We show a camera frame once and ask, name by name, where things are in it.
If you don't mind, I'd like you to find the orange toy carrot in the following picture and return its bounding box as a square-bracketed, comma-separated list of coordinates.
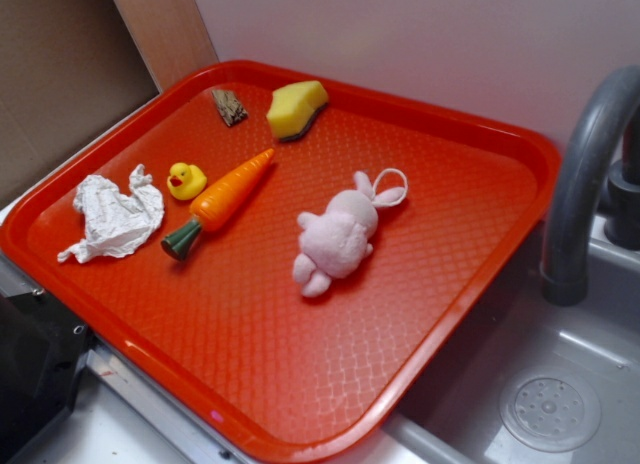
[161, 148, 275, 261]

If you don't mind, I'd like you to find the crumpled white paper towel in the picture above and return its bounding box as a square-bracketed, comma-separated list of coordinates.
[57, 164, 165, 264]

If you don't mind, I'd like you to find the brown cardboard panel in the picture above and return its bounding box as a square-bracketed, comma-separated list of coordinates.
[1, 0, 217, 205]

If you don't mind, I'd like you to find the red plastic tray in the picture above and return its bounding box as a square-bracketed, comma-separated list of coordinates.
[1, 61, 560, 463]

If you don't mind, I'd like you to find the brown wood chip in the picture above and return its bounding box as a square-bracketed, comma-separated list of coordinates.
[211, 89, 248, 127]

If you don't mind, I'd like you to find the pink plush bunny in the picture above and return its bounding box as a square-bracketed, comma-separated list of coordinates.
[292, 168, 409, 298]

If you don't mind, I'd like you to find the dark faucet handle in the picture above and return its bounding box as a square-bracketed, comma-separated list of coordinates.
[604, 111, 639, 251]

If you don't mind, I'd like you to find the yellow rubber duck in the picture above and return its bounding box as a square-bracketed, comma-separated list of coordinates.
[167, 162, 207, 201]

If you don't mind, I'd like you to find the yellow sponge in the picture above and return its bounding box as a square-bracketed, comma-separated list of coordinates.
[266, 80, 329, 142]

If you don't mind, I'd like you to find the grey toy sink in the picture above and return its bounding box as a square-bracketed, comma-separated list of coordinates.
[384, 218, 640, 464]

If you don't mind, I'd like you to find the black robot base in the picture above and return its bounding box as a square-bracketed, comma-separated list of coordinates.
[1, 289, 93, 463]

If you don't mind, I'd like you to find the grey toy faucet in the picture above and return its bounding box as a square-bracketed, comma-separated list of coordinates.
[540, 65, 639, 306]

